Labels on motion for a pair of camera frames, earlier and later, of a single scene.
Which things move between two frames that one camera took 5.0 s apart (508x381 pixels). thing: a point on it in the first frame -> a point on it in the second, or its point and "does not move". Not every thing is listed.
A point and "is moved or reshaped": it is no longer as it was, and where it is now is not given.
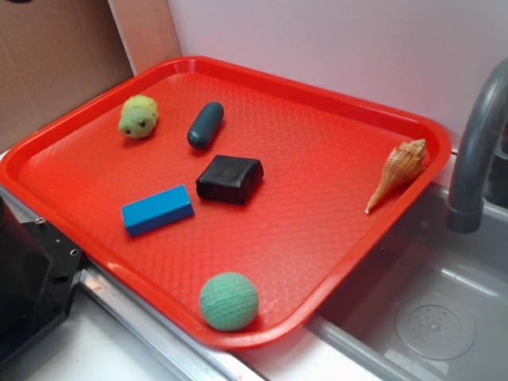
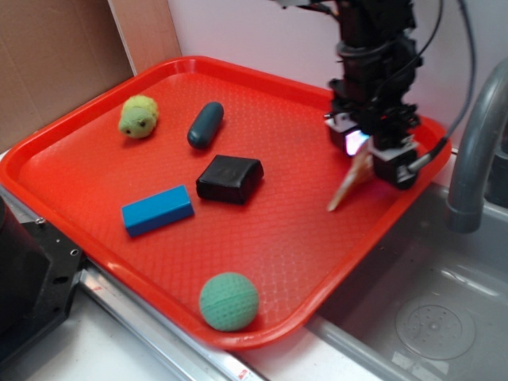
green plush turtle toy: x=138 y=117 does not move
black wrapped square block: x=229 y=179 does not move
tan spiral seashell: x=402 y=164 is moved or reshaped
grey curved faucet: x=464 y=210 does not move
